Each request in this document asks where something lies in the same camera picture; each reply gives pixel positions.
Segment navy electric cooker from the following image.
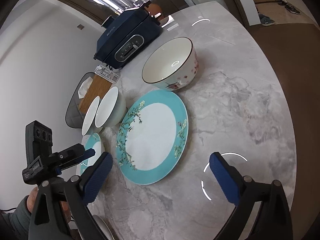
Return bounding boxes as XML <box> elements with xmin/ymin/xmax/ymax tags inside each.
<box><xmin>93</xmin><ymin>1</ymin><xmax>162</xmax><ymax>69</ymax></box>

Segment red floral dark-rimmed bowl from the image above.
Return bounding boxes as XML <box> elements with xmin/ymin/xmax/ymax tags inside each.
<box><xmin>142</xmin><ymin>37</ymin><xmax>199</xmax><ymax>91</ymax></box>

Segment left hand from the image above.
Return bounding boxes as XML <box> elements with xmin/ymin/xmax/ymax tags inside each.
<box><xmin>27</xmin><ymin>187</ymin><xmax>71</xmax><ymax>223</ymax></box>

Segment grey rimmed white plate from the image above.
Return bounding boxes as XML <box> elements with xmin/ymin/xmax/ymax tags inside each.
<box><xmin>93</xmin><ymin>215</ymin><xmax>114</xmax><ymax>240</ymax></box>

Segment wooden tissue box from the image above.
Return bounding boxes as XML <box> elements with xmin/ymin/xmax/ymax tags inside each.
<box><xmin>79</xmin><ymin>75</ymin><xmax>112</xmax><ymax>114</ymax></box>

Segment large white bowl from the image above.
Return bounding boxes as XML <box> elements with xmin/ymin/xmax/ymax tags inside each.
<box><xmin>81</xmin><ymin>96</ymin><xmax>102</xmax><ymax>136</ymax></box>

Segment small teal floral plate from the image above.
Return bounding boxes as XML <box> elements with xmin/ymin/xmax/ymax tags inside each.
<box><xmin>116</xmin><ymin>89</ymin><xmax>189</xmax><ymax>185</ymax></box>

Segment grey quilted chair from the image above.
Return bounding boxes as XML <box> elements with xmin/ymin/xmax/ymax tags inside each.
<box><xmin>65</xmin><ymin>72</ymin><xmax>94</xmax><ymax>129</ymax></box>

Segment orange chair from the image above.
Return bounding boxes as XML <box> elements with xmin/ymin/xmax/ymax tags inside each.
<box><xmin>146</xmin><ymin>3</ymin><xmax>164</xmax><ymax>20</ymax></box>

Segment large teal floral plate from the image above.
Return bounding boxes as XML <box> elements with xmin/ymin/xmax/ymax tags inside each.
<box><xmin>75</xmin><ymin>132</ymin><xmax>103</xmax><ymax>177</ymax></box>

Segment shoes on floor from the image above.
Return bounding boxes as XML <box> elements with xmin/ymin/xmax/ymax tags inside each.
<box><xmin>256</xmin><ymin>3</ymin><xmax>302</xmax><ymax>24</ymax></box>

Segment small milk carton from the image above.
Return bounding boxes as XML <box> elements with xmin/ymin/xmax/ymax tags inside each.
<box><xmin>94</xmin><ymin>64</ymin><xmax>120</xmax><ymax>84</ymax></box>

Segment small white bowl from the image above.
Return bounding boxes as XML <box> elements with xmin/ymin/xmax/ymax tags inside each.
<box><xmin>95</xmin><ymin>87</ymin><xmax>126</xmax><ymax>128</ymax></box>

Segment grey sleeve left forearm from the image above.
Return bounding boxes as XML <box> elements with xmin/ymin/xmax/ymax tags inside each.
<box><xmin>0</xmin><ymin>196</ymin><xmax>31</xmax><ymax>240</ymax></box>

